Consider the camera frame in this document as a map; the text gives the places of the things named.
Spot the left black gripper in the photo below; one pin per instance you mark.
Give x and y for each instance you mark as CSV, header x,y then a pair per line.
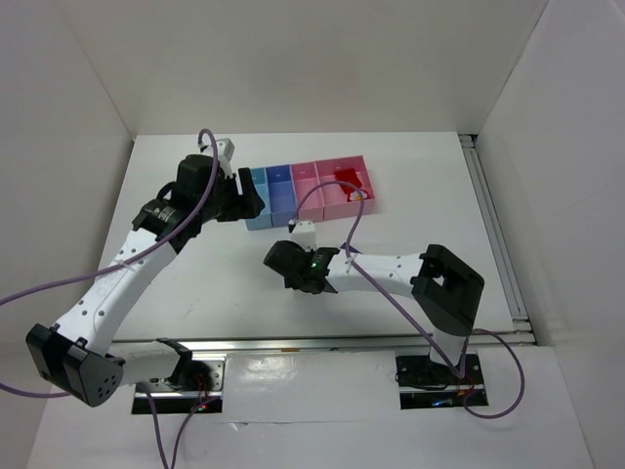
x,y
233,196

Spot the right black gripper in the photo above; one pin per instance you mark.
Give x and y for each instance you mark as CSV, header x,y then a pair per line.
x,y
297,281

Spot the red white lego piece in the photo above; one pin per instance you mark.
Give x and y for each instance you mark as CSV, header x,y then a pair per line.
x,y
357,195

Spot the red lego brick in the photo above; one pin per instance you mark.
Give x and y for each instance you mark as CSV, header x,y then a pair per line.
x,y
348,175

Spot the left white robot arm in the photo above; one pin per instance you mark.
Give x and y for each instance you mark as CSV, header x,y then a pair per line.
x,y
76,353

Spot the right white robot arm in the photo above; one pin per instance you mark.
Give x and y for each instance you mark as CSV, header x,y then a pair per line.
x,y
446,289

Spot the light blue bin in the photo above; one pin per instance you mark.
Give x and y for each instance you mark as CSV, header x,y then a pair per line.
x,y
263,220

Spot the dark blue bin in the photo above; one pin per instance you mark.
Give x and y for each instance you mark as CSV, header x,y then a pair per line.
x,y
282,195

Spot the blue lego brick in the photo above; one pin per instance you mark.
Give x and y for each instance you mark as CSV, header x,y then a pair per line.
x,y
349,248

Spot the large pink bin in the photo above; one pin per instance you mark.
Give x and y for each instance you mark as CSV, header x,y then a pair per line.
x,y
334,196

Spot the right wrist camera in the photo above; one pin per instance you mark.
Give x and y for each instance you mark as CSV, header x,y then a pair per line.
x,y
303,233

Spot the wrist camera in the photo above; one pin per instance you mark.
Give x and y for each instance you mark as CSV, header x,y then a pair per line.
x,y
303,233
224,148

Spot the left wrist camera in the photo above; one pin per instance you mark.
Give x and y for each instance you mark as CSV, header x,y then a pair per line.
x,y
224,148

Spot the aluminium front rail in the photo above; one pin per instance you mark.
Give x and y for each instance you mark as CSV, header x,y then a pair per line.
x,y
290,344

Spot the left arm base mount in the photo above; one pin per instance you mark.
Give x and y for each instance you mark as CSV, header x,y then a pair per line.
x,y
202,385

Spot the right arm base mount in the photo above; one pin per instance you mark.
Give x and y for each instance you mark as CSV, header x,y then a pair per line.
x,y
426,385

